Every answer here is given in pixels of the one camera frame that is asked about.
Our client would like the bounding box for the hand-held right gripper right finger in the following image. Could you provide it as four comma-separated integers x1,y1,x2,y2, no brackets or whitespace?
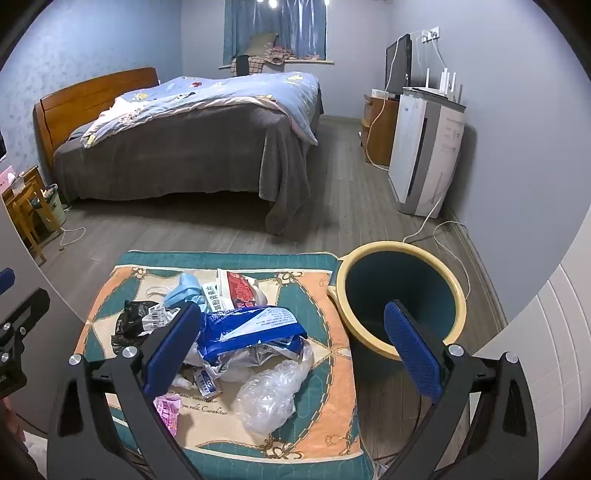
383,300,543,480

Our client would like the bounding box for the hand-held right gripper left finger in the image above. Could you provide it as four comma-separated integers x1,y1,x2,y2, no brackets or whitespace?
47,301,204,480

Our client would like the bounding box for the clear wrapper with barcode label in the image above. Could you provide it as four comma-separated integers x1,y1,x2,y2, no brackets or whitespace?
139,305,183,337

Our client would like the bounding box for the black plastic bag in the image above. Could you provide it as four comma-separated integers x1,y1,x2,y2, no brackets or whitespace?
111,300,160,356

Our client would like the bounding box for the pink packet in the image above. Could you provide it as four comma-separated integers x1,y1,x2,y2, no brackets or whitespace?
154,394,182,438

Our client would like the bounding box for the light blue wrapper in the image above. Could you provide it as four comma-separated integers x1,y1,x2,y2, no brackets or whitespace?
148,272,207,309

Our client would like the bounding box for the small white medicine box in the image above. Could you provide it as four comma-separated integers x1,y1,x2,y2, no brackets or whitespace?
202,281,232,315

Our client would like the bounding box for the teal bucket with yellow rim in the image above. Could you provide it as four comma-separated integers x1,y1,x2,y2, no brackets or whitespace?
327,241,468,384

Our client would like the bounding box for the blue and white plastic bag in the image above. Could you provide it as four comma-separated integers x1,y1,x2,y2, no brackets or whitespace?
185,305,315,384

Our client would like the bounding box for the red and white packet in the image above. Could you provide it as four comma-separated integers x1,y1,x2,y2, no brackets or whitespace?
216,269,269,311

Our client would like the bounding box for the clear plastic bag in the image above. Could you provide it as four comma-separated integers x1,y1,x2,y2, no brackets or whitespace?
233,357,309,435

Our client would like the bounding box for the person's left hand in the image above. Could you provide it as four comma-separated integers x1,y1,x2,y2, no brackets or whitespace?
0,401,26,441

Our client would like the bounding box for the wooden side table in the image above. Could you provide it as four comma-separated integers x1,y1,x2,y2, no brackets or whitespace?
0,166,48,266

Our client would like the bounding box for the green and white bin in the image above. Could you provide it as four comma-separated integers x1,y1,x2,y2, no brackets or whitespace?
30,184,66,232

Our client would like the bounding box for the teal and orange patterned mat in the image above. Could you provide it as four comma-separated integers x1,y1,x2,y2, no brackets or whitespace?
74,250,375,480

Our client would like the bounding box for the white panelled door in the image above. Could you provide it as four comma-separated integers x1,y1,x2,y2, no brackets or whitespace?
475,265,591,480

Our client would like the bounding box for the white air purifier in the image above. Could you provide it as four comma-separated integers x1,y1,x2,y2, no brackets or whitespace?
388,87,467,217

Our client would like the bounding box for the bed with grey blanket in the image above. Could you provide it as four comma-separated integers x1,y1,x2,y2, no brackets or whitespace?
52,88,324,234

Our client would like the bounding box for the wooden bed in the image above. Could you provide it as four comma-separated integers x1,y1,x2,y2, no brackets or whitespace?
34,68,160,160

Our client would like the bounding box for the wooden cabinet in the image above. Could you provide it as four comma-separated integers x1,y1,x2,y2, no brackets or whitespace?
361,95,400,168

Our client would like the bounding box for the white router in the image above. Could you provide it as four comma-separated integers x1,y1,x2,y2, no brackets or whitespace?
411,67,464,101

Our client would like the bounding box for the blue printed duvet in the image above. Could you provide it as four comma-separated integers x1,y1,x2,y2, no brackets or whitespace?
69,71,320,148

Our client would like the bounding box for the black television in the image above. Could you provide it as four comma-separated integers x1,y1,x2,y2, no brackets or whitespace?
385,34,413,97

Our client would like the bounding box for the window sill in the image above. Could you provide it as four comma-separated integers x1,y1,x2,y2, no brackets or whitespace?
219,58,334,71

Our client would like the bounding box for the plaid cloth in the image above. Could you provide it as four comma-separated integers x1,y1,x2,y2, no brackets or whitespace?
249,45,296,75

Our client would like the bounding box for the olive pillow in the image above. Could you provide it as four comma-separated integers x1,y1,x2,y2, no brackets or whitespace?
247,32,280,58

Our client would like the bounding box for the blue curtain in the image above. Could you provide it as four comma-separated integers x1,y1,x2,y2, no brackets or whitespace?
223,0,328,65

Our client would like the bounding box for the thin white floor cable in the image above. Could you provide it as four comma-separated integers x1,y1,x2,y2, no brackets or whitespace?
58,205,86,251

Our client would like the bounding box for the white power cable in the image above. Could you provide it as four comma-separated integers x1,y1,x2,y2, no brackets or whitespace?
402,173,472,301

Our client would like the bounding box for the white charger cable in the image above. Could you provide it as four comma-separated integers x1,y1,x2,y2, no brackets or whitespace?
413,32,448,89

